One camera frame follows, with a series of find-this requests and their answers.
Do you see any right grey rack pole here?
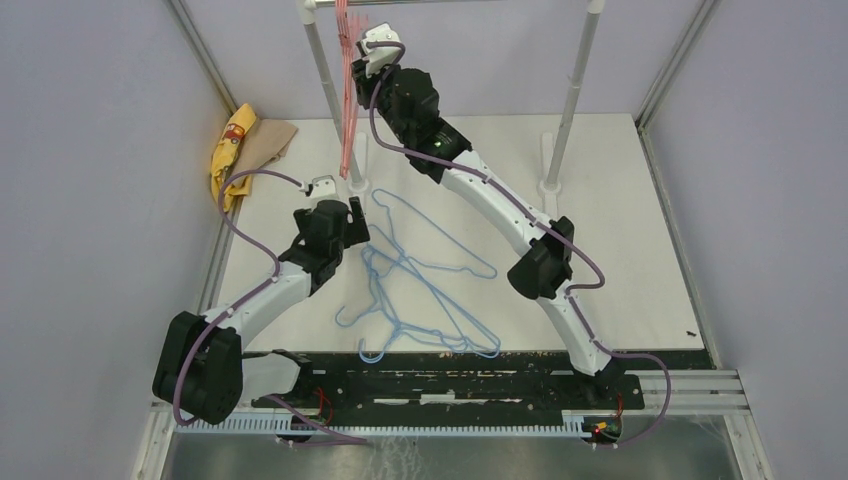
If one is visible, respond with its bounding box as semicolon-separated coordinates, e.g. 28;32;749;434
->
537;0;606;218

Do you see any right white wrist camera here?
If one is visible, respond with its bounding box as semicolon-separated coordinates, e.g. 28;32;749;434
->
356;22;403;77

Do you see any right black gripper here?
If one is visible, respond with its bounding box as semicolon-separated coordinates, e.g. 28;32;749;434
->
347;55;411;146

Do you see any yellow printed cloth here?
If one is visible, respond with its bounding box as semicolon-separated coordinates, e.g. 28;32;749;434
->
209;104;258;213

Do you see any left grey rack pole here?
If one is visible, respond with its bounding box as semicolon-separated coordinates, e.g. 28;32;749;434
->
296;1;371;206

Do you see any beige cloth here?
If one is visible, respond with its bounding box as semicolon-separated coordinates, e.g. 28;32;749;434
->
230;119;298;176

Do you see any white slotted cable duct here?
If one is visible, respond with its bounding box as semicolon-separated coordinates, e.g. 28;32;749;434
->
174;410;599;440

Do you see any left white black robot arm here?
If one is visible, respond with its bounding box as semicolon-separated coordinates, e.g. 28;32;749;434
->
152;196;370;425

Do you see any grey rack pole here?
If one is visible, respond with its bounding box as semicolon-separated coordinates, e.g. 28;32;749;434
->
296;1;371;206
537;0;606;218

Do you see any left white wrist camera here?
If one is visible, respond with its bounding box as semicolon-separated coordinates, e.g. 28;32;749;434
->
305;175;339;202

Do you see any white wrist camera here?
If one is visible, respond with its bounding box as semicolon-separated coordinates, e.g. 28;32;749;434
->
356;22;403;77
305;175;339;202

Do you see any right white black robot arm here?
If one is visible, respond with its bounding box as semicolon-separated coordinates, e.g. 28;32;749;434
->
351;59;624;408

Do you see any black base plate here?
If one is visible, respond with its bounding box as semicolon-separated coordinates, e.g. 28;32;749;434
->
269;350;645;427

